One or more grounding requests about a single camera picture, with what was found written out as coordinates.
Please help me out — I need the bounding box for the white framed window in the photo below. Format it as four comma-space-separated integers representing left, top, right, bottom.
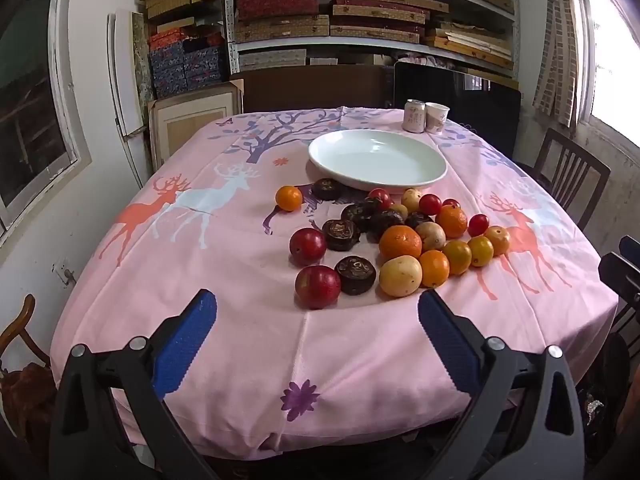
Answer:
0, 0, 93, 241
570, 0, 640, 151

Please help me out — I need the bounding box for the dark red plum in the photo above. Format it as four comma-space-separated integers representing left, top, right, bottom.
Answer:
289, 228, 328, 267
294, 265, 342, 310

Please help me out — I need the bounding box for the yellow potato rear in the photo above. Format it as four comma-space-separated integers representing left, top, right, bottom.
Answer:
401, 187, 425, 213

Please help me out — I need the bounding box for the checked curtain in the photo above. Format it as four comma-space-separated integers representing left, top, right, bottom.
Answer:
532, 0, 581, 128

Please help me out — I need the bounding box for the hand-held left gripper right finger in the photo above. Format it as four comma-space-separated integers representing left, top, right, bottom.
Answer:
417, 290, 586, 480

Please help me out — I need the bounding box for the dark wooden chair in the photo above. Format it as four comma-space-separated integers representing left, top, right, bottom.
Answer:
515, 127, 612, 233

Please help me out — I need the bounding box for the speckled orange fruit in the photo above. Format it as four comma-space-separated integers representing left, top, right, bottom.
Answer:
484, 225, 512, 257

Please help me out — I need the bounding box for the grey mottled board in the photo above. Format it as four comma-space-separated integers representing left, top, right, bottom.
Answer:
132, 11, 157, 111

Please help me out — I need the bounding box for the brown spotted yellow fruit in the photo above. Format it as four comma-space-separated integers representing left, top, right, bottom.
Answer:
415, 221, 447, 252

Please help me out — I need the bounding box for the wall socket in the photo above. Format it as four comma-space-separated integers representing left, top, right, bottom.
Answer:
54, 260, 77, 288

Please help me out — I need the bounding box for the white board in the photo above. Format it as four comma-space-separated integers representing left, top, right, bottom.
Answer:
107, 10, 151, 137

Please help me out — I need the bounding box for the white metal shelf rack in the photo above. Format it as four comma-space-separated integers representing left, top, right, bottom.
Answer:
223, 0, 521, 78

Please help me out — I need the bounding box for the large orange mandarin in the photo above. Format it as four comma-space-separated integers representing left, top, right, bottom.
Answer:
378, 225, 423, 262

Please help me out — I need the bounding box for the white paper cup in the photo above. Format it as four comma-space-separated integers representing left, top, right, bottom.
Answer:
425, 102, 450, 134

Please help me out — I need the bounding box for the pale wooden picture frame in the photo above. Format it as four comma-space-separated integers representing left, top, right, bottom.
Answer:
148, 82, 244, 173

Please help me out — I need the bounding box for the yellow tomato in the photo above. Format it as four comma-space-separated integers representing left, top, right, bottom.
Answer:
442, 240, 473, 276
468, 236, 495, 267

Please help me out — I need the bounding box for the stack of woven flat boxes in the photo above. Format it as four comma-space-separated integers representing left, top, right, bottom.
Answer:
232, 0, 516, 68

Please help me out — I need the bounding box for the black glossy panel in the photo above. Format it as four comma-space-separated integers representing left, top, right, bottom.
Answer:
394, 61, 522, 158

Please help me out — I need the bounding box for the stack of blue patterned boxes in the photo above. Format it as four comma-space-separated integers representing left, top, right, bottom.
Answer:
150, 42, 224, 99

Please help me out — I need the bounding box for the brown wooden board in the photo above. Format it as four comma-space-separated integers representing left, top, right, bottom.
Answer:
230, 66, 397, 113

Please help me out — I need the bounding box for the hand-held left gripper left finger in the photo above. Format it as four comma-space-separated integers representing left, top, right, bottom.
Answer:
49, 288, 221, 480

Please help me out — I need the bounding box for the white drink can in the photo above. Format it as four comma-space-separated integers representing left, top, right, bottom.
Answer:
403, 99, 427, 134

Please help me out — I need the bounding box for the brown curved wooden chair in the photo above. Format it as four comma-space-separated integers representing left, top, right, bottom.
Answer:
0, 294, 56, 461

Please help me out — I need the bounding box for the pink deer print tablecloth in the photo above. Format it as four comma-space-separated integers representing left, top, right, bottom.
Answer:
50, 106, 621, 461

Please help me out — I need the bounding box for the stack of red patterned boxes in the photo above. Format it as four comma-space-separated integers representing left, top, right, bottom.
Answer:
148, 27, 224, 52

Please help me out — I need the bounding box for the white oval plate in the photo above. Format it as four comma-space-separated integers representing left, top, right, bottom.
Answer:
308, 129, 448, 192

